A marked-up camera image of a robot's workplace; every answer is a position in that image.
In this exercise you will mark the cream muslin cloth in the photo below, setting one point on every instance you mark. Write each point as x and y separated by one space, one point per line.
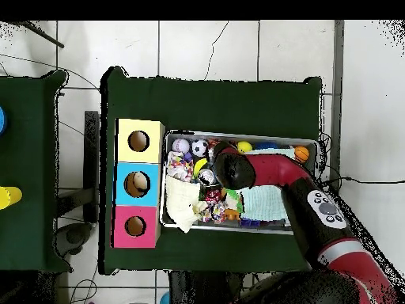
182 202

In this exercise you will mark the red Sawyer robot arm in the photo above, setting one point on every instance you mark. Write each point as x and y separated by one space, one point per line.
278 171

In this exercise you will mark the wooden box with three holes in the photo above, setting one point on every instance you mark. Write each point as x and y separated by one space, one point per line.
126 152

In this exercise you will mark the yellow curved toy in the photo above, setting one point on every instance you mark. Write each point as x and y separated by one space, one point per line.
199 166

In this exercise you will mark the crushed silver drink can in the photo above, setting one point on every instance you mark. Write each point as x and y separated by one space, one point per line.
206 177

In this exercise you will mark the small soccer ball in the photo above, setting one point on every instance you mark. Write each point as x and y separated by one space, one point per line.
199 148

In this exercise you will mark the crumpled white colourful-dotted wrapper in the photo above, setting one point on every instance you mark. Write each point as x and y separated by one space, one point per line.
177 166

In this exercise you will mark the small white baseball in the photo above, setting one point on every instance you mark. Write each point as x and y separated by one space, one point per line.
180 146

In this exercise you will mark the colourful crumpled fabric scrunchie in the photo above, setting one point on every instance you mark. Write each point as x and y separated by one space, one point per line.
218 210

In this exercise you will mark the yellow foam ball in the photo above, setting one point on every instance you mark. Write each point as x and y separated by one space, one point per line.
245 147

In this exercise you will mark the light blue muslin cloth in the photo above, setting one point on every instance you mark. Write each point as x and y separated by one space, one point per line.
262 202

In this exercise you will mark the small orange basketball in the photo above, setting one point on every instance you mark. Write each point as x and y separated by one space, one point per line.
302 154

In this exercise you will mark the small blue floor ball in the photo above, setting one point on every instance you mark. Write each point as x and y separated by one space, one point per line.
165 300

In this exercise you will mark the dark grey rounded base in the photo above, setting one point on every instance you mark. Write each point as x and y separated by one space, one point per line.
76 236

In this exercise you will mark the yellow cylinder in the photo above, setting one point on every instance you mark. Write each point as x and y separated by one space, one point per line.
9 196

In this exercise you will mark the dark thin rod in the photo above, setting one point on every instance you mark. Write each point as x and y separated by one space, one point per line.
47 39

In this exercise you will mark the blue round object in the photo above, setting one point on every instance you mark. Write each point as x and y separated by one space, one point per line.
2 120

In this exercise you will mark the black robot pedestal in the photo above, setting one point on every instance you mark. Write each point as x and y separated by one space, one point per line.
196 288

